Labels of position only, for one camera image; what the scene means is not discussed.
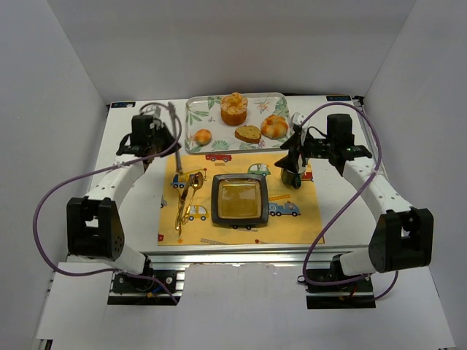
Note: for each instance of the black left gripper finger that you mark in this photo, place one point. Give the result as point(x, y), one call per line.
point(177, 128)
point(178, 162)

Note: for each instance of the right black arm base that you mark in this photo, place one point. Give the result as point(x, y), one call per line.
point(357, 295)

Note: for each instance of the yellow vehicle print placemat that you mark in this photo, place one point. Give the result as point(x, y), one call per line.
point(294, 215)

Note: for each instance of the blue corner label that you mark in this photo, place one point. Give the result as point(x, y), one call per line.
point(336, 98)
point(122, 104)

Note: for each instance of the gold spoon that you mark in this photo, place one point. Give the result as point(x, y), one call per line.
point(198, 181)

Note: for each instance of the aluminium frame rail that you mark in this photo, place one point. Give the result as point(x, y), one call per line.
point(230, 257)

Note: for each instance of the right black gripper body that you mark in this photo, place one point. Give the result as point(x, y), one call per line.
point(298, 144)

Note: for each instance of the dark green cup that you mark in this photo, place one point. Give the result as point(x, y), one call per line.
point(292, 177)

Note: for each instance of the small round bread roll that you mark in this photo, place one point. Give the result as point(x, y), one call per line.
point(202, 137)

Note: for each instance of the right blue corner label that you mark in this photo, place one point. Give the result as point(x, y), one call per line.
point(336, 98)

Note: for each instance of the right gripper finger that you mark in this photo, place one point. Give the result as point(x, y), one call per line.
point(292, 162)
point(294, 140)

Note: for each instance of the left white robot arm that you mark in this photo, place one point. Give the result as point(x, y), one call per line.
point(94, 227)

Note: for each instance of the gold fork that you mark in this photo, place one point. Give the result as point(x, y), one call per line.
point(181, 205)

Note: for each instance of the left blue corner label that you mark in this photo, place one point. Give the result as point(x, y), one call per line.
point(122, 104)

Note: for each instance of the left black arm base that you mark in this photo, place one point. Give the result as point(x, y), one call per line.
point(127, 291)

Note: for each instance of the sliced loaf cake piece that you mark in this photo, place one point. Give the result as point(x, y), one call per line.
point(249, 134)

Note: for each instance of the white tropical leaf tray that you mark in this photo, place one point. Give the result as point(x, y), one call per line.
point(204, 112)

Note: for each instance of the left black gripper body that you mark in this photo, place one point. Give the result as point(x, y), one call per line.
point(165, 137)

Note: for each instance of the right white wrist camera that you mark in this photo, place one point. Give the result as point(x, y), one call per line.
point(296, 119)

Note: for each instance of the black square amber plate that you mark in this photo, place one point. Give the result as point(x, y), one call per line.
point(239, 200)

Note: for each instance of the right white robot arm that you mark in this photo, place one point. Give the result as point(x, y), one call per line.
point(403, 235)

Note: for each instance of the orange glazed donut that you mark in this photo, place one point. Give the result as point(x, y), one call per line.
point(274, 127)

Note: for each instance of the large round sugared cake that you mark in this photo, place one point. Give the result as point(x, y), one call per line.
point(234, 109)

